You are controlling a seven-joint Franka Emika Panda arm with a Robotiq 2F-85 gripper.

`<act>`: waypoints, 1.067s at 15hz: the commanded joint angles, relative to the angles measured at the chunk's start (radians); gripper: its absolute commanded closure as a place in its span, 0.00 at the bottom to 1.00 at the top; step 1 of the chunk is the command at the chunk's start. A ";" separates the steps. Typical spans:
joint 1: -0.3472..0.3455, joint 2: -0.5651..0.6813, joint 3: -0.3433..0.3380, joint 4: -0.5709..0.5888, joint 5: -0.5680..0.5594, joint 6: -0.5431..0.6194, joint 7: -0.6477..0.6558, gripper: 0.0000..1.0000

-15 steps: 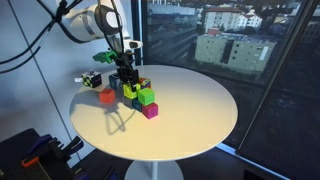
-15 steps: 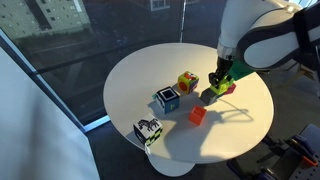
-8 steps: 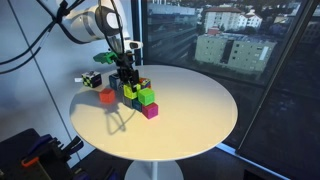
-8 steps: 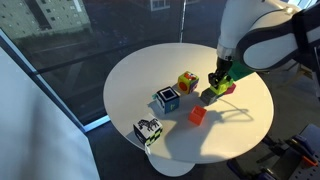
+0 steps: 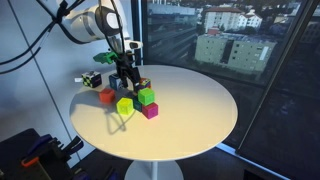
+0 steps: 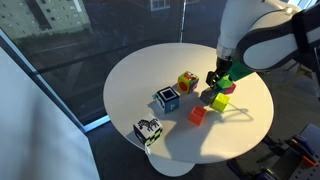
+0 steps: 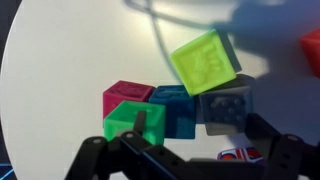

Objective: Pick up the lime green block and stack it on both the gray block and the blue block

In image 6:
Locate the black tool rack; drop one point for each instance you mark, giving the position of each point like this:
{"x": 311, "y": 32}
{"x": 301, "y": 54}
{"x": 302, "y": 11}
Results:
{"x": 299, "y": 158}

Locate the magenta block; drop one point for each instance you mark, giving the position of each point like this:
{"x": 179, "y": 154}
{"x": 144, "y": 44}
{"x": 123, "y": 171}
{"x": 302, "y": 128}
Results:
{"x": 230, "y": 89}

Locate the bright green block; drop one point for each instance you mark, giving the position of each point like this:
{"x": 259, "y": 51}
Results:
{"x": 225, "y": 82}

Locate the colourful picture cube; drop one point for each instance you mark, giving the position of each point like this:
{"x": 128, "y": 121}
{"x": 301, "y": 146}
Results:
{"x": 187, "y": 82}

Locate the lime green block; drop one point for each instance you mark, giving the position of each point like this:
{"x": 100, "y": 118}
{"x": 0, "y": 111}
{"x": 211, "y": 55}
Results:
{"x": 220, "y": 102}

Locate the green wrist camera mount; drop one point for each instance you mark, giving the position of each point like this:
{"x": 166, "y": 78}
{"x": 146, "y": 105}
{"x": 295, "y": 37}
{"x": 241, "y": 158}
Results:
{"x": 238, "y": 71}

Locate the blue number four cube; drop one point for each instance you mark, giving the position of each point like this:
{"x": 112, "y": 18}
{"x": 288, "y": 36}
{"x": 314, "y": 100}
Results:
{"x": 167, "y": 99}

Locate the round white table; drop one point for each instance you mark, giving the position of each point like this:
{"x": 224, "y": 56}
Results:
{"x": 128, "y": 93}

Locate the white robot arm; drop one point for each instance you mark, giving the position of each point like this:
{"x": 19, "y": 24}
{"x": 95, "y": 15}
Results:
{"x": 263, "y": 35}

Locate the blue block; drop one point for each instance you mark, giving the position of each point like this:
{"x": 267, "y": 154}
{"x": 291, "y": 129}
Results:
{"x": 219, "y": 90}

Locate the zebra checkered cube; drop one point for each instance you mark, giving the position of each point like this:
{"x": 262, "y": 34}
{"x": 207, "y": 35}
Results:
{"x": 148, "y": 129}

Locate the orange block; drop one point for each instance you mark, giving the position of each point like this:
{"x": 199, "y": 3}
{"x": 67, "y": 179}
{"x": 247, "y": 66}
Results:
{"x": 197, "y": 115}

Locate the gray block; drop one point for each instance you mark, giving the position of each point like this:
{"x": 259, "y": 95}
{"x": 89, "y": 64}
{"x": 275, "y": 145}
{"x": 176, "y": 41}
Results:
{"x": 208, "y": 95}

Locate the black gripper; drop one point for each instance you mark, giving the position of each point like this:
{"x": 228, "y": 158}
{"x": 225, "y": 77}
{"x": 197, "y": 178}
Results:
{"x": 222, "y": 67}

